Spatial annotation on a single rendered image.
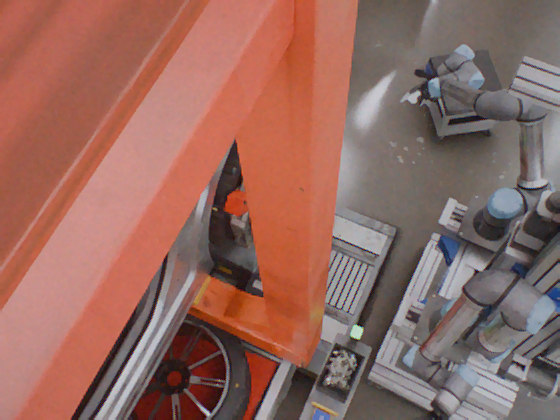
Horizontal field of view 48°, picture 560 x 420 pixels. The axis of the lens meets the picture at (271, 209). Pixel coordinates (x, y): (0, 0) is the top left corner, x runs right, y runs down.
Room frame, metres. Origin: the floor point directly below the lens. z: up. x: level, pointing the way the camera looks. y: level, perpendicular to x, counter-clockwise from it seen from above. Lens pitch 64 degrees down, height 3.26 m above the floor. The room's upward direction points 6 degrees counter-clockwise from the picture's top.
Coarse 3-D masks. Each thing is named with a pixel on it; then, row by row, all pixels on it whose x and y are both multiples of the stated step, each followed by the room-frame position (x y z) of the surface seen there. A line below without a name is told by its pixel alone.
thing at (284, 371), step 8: (280, 368) 0.59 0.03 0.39; (288, 368) 0.59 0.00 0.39; (280, 376) 0.55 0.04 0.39; (288, 376) 0.56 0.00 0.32; (272, 384) 0.52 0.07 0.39; (280, 384) 0.52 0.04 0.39; (272, 392) 0.49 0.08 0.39; (280, 392) 0.49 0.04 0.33; (264, 400) 0.46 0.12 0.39; (272, 400) 0.45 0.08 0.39; (264, 408) 0.42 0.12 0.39; (272, 408) 0.43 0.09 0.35; (256, 416) 0.39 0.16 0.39; (264, 416) 0.39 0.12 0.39
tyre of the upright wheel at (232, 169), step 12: (228, 156) 1.26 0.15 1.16; (228, 168) 1.21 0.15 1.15; (240, 168) 1.22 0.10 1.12; (228, 180) 1.17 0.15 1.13; (216, 192) 1.15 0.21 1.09; (228, 192) 1.14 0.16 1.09; (216, 204) 1.11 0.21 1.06; (216, 216) 1.08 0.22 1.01; (228, 216) 1.10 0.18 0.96; (216, 228) 1.06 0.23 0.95; (228, 228) 1.09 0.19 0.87; (216, 240) 1.04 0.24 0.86; (228, 240) 1.07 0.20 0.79
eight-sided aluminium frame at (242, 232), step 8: (232, 216) 1.09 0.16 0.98; (248, 216) 1.08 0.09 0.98; (232, 224) 1.07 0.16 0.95; (240, 224) 1.06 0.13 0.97; (248, 224) 1.06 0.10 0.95; (240, 232) 1.08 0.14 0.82; (248, 232) 1.06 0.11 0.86; (240, 240) 1.07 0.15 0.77; (248, 240) 1.05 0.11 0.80; (248, 248) 1.04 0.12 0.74
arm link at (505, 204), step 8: (496, 192) 1.05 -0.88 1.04; (504, 192) 1.04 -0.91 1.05; (512, 192) 1.04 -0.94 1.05; (520, 192) 1.04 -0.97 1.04; (488, 200) 1.04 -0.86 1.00; (496, 200) 1.01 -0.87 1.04; (504, 200) 1.01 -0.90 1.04; (512, 200) 1.00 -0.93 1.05; (520, 200) 1.00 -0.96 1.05; (488, 208) 1.00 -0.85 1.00; (496, 208) 0.98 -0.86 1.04; (504, 208) 0.98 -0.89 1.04; (512, 208) 0.97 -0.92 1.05; (520, 208) 0.98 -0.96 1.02; (488, 216) 0.99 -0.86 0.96; (496, 216) 0.96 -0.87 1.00; (504, 216) 0.95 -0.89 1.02; (512, 216) 0.95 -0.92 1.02; (496, 224) 0.96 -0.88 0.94; (504, 224) 0.95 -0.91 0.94
